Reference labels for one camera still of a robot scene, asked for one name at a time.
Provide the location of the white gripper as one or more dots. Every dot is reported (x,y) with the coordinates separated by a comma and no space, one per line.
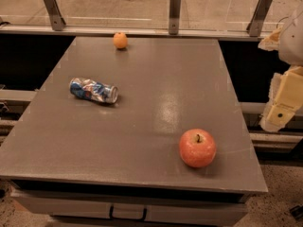
(293,44)

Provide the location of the crushed blue silver redbull can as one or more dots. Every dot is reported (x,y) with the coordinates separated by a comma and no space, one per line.
(91,90)

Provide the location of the red apple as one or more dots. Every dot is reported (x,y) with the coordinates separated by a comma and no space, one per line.
(197,148)

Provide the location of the metal railing bar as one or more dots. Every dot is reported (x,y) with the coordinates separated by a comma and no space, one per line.
(223,35)

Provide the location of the small orange fruit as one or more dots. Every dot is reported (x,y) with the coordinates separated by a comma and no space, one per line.
(120,40)

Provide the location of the right metal bracket post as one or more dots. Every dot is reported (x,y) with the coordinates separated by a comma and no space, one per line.
(255,26)

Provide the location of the metal bracket post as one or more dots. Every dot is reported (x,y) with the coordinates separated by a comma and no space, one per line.
(255,26)
(174,16)
(56,20)

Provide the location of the middle metal bracket post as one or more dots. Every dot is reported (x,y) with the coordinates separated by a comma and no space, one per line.
(174,16)

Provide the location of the left metal bracket post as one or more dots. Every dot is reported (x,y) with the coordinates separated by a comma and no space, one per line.
(56,20)

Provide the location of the grey drawer with black handle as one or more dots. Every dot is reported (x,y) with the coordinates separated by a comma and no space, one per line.
(113,210)

